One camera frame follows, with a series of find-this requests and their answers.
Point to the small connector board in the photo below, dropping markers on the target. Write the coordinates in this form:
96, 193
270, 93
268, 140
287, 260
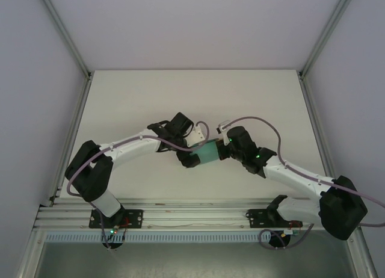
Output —
292, 231

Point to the aluminium mounting rail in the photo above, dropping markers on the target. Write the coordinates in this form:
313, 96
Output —
195, 213

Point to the teal paper box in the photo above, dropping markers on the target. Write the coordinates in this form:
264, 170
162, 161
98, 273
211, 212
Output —
207, 153

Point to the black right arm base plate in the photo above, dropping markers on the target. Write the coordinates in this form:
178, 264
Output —
255, 218

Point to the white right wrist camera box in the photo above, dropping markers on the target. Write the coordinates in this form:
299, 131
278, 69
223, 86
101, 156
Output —
223, 126

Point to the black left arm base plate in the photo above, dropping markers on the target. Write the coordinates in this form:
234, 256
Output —
135, 218

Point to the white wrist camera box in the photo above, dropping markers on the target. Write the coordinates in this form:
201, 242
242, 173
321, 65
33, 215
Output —
223, 126
197, 136

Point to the small circuit board with LEDs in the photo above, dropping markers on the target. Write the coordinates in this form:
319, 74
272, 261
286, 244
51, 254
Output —
113, 230

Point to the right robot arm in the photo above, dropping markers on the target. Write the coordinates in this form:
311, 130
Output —
343, 211

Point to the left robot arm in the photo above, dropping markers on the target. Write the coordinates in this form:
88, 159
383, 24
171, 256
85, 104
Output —
90, 175

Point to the aluminium table side rail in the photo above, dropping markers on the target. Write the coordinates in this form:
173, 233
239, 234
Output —
316, 121
75, 124

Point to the aluminium frame post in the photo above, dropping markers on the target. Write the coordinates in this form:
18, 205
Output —
326, 34
64, 34

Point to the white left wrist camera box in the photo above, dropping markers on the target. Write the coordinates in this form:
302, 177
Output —
197, 136

